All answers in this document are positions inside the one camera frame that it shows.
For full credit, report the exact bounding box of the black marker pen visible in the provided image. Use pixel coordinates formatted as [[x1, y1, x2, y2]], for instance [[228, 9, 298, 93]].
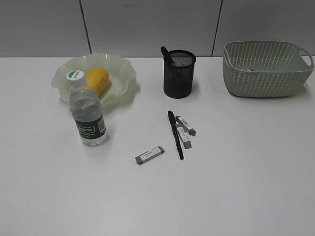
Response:
[[167, 110, 184, 160], [160, 46, 183, 86]]

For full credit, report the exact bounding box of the grey white eraser back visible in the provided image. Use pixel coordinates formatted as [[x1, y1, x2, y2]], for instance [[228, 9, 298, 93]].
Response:
[[175, 116, 196, 136]]

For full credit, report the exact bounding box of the grey white eraser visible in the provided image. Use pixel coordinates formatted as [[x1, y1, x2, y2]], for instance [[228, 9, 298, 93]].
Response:
[[175, 116, 196, 136], [135, 146, 165, 165], [176, 124, 192, 149]]

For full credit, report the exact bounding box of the grey white eraser front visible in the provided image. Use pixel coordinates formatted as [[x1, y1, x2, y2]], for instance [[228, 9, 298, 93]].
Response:
[[135, 146, 165, 165]]

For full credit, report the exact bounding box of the yellow mango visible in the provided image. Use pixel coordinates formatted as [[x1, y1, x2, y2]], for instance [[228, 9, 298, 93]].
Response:
[[85, 68, 109, 96]]

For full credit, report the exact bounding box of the clear water bottle green label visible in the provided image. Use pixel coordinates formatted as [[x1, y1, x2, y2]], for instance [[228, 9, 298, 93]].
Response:
[[66, 70, 108, 146]]

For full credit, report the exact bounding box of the white waste paper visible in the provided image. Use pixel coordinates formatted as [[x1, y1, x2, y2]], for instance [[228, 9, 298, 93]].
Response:
[[241, 66, 262, 72]]

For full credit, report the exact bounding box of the black mesh pen holder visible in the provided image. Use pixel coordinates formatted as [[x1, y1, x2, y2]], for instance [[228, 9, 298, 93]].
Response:
[[163, 50, 196, 99]]

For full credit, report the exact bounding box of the pale green wavy plate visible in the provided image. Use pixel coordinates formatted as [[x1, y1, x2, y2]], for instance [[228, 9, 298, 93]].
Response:
[[51, 53, 136, 107]]

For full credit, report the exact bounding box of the light green woven basket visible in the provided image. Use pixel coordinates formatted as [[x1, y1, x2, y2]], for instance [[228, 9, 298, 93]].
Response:
[[222, 41, 315, 98]]

